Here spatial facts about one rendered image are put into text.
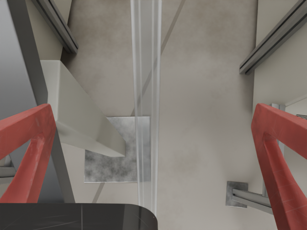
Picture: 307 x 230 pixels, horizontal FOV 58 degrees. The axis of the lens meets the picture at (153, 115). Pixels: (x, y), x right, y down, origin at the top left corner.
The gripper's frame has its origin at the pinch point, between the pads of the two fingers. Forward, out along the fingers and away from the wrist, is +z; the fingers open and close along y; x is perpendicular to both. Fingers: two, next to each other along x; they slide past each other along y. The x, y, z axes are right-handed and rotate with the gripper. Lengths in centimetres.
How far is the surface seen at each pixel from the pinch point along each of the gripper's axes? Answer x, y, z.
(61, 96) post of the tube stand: 6.2, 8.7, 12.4
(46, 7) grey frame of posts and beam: 14, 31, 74
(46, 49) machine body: 28, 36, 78
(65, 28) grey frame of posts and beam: 24, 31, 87
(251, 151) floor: 67, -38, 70
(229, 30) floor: 32, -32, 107
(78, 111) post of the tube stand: 11.1, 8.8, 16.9
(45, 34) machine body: 24, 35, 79
